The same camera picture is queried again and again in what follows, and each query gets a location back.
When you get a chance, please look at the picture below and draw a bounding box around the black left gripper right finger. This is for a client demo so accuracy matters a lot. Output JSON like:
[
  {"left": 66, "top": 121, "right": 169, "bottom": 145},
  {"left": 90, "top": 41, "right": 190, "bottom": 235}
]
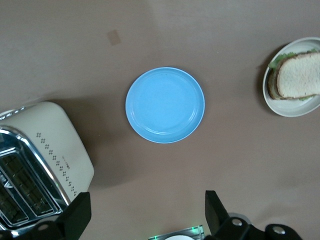
[{"left": 204, "top": 190, "right": 305, "bottom": 240}]

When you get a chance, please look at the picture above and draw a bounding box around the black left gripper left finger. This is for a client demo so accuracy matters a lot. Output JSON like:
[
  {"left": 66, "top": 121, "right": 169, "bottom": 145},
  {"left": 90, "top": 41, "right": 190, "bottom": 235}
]
[{"left": 0, "top": 191, "right": 91, "bottom": 240}]

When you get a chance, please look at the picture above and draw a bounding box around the green lettuce leaf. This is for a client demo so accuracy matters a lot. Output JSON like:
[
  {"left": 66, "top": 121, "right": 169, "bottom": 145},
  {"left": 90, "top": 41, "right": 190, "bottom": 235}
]
[{"left": 268, "top": 48, "right": 320, "bottom": 102}]

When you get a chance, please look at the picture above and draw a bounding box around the blue plate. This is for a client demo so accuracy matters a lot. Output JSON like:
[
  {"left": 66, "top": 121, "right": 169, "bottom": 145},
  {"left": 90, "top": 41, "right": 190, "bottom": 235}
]
[{"left": 124, "top": 66, "right": 206, "bottom": 145}]

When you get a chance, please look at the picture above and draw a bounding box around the beige plate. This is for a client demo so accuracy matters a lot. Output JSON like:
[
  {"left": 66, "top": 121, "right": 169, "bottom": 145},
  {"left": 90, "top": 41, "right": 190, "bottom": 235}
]
[{"left": 262, "top": 36, "right": 320, "bottom": 118}]

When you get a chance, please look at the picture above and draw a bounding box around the beige chrome toaster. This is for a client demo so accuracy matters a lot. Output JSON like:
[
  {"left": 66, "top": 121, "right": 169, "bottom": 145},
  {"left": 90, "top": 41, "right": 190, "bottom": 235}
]
[{"left": 0, "top": 101, "right": 95, "bottom": 232}]

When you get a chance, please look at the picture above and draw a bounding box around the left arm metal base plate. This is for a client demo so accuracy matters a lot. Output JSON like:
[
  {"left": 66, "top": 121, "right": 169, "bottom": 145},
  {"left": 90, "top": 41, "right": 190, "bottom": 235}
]
[{"left": 148, "top": 224, "right": 206, "bottom": 240}]

